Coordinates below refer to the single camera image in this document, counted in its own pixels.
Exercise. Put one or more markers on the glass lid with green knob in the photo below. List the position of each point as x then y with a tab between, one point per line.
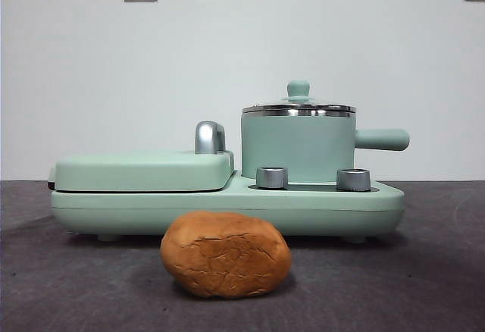
298	89

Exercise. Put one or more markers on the brown potato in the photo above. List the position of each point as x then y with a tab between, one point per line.
225	256

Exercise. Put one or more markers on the silver control knob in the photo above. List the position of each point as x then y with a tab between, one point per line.
272	177
353	179

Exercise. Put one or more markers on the mint green breakfast machine base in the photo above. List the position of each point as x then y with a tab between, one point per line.
113	210

